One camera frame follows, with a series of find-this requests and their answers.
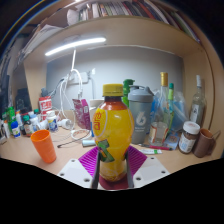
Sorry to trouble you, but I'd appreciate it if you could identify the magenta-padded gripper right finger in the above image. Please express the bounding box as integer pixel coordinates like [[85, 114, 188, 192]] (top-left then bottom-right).
[[125, 145, 171, 189]]

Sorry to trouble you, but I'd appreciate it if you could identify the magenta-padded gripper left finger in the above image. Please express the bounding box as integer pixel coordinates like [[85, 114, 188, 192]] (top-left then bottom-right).
[[57, 145, 102, 190]]

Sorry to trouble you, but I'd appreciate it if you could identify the yellow drink bottle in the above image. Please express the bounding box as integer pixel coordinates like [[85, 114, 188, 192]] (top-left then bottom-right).
[[91, 83, 135, 183]]

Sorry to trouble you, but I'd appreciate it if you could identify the white and green tube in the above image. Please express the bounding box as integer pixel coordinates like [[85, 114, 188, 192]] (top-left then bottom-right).
[[138, 148, 163, 155]]

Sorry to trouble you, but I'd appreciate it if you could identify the pink pen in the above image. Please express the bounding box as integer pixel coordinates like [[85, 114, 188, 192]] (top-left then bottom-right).
[[138, 143, 174, 152]]

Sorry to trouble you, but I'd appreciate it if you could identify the light blue hairbrush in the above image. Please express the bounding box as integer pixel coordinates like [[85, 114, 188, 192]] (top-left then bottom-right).
[[81, 139, 97, 148]]

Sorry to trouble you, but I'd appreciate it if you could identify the orange plastic cup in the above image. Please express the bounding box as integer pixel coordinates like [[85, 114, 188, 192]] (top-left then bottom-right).
[[30, 129, 58, 164]]

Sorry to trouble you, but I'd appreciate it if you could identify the brown jar white lid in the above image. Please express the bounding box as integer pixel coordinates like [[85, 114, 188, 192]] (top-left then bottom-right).
[[177, 120, 201, 155]]

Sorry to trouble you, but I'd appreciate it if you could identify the small white bottle blue label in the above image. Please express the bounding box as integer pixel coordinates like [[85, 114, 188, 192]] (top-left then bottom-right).
[[45, 110, 59, 133]]

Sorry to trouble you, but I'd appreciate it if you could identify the grey shaker bottle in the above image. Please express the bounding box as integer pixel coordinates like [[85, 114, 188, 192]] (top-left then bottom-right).
[[127, 85, 154, 145]]

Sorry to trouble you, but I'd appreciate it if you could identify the brown mug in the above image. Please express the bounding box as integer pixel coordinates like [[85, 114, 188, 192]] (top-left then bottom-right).
[[193, 128, 221, 159]]

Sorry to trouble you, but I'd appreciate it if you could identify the small dark bottle green cap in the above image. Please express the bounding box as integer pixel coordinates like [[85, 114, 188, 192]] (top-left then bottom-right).
[[22, 114, 34, 138]]

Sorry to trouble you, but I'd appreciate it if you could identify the slim green glass bottle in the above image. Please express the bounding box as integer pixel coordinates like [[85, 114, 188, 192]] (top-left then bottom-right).
[[166, 82, 176, 133]]

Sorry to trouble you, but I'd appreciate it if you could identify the clear blue plastic bag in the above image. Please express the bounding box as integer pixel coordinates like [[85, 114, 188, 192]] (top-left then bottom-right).
[[151, 91, 189, 129]]

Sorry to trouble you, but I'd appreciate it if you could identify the red and white canister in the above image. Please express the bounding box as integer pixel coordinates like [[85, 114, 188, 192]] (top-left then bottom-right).
[[38, 96, 53, 121]]

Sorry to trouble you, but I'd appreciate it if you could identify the white bottle blue cap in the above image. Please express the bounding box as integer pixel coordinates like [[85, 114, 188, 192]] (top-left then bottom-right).
[[10, 120, 22, 139]]

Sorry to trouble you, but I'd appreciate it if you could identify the tall clear bottle white cap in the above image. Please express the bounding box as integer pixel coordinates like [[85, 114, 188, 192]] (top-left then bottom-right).
[[189, 74, 207, 128]]

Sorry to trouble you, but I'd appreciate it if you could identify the green plastic bottle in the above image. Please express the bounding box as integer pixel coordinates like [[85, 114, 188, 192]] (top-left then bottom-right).
[[122, 78, 136, 108]]

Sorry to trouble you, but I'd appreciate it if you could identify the white desk lamp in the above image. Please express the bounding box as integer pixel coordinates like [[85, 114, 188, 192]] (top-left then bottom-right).
[[44, 36, 108, 81]]

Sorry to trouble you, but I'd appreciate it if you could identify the wooden shelf unit with books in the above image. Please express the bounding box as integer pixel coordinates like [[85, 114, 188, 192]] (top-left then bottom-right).
[[19, 0, 214, 111]]

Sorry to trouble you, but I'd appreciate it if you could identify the black cable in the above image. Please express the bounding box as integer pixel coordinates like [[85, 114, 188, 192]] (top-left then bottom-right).
[[56, 138, 84, 149]]

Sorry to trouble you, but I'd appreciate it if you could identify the white cable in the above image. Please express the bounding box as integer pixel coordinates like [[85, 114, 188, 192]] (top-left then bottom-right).
[[56, 68, 93, 141]]

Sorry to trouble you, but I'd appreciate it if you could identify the white wall socket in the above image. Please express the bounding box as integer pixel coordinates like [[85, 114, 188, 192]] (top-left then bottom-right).
[[66, 70, 90, 84]]

